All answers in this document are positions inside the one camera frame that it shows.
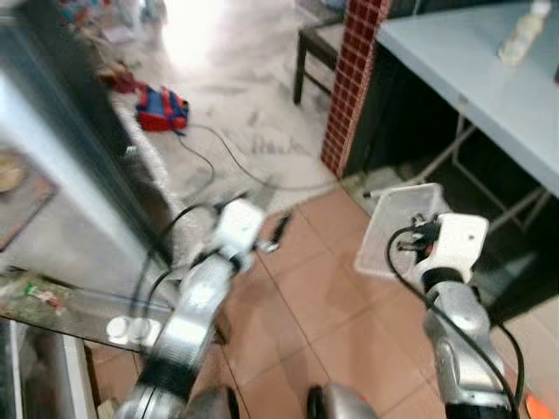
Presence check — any clear plastic container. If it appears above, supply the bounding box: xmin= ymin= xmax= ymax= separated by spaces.
xmin=354 ymin=183 xmax=446 ymax=282

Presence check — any white fridge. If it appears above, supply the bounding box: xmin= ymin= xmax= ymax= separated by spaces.
xmin=0 ymin=0 xmax=176 ymax=293

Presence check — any white round cap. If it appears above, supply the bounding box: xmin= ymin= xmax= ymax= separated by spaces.
xmin=105 ymin=316 xmax=134 ymax=343
xmin=131 ymin=318 xmax=163 ymax=344

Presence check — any grey right robot leg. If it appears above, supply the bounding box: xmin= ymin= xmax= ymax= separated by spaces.
xmin=306 ymin=382 xmax=378 ymax=419

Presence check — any grey robot leg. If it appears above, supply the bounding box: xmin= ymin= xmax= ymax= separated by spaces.
xmin=306 ymin=382 xmax=378 ymax=419
xmin=186 ymin=386 xmax=241 ymax=419

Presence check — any red tiled pillar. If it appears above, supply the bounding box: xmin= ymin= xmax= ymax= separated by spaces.
xmin=321 ymin=0 xmax=391 ymax=178

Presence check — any grey left robot leg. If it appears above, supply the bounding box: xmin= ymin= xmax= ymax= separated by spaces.
xmin=186 ymin=386 xmax=241 ymax=419

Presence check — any pale blue table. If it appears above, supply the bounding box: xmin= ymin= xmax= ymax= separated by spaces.
xmin=376 ymin=0 xmax=559 ymax=197

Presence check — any dark wooden stool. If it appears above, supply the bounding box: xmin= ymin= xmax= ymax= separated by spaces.
xmin=293 ymin=19 xmax=348 ymax=106

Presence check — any orange floor object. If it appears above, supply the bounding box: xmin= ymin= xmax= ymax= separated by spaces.
xmin=524 ymin=391 xmax=553 ymax=419

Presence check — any glass top side table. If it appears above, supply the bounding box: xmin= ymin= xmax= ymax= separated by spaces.
xmin=0 ymin=264 xmax=230 ymax=352

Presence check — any pale white capped bottle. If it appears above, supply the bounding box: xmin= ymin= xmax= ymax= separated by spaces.
xmin=498 ymin=0 xmax=553 ymax=66

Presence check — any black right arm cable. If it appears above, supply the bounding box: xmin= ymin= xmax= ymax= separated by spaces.
xmin=384 ymin=225 xmax=525 ymax=411

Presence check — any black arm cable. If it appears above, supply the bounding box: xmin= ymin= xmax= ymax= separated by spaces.
xmin=384 ymin=225 xmax=525 ymax=411
xmin=129 ymin=203 xmax=226 ymax=328

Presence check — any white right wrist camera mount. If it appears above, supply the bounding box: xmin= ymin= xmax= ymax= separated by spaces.
xmin=418 ymin=214 xmax=490 ymax=285

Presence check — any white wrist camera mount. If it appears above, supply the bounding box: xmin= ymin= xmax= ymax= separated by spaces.
xmin=418 ymin=214 xmax=490 ymax=285
xmin=214 ymin=199 xmax=268 ymax=260

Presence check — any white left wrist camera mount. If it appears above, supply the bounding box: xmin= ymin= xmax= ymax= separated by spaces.
xmin=214 ymin=199 xmax=268 ymax=260

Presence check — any black floor cable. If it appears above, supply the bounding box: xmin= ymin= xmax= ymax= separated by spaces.
xmin=179 ymin=122 xmax=346 ymax=195

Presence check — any white metal table frame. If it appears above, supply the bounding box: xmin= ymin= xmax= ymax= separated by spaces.
xmin=362 ymin=118 xmax=556 ymax=232

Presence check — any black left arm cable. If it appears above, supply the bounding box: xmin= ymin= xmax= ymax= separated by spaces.
xmin=129 ymin=203 xmax=226 ymax=328

